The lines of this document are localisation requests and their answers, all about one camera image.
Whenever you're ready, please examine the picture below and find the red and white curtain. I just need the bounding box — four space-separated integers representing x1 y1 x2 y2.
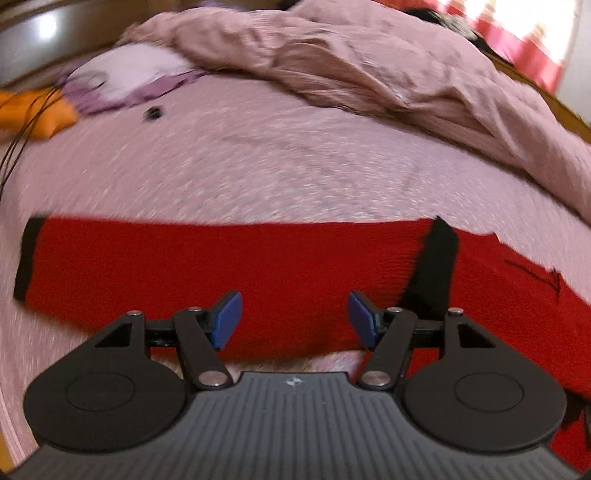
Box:
402 0 566 90

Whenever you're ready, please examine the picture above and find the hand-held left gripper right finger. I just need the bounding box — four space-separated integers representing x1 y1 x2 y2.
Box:
348 290 502 391

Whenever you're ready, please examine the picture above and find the orange cloth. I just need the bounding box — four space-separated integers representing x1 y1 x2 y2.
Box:
0 89 79 141

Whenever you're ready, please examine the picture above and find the black cable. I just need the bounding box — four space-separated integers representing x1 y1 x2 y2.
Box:
0 76 107 195

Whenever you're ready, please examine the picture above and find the dark cloth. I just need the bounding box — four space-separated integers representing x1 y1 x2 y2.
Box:
418 7 497 56

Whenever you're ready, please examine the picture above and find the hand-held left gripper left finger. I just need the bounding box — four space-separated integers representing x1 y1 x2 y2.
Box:
85 290 243 391

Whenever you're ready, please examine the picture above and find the red knit sweater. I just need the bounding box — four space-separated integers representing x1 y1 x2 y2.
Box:
13 215 591 472

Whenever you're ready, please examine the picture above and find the pink crumpled duvet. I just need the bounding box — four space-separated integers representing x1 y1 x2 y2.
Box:
122 0 591 213

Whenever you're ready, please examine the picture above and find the purple and white pillow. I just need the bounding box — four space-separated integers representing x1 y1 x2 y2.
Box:
58 44 206 116

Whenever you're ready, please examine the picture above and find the pink bed sheet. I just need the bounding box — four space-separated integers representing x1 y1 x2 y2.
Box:
0 69 591 480

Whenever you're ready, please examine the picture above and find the wooden headboard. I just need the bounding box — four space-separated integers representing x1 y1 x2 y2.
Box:
489 51 591 139

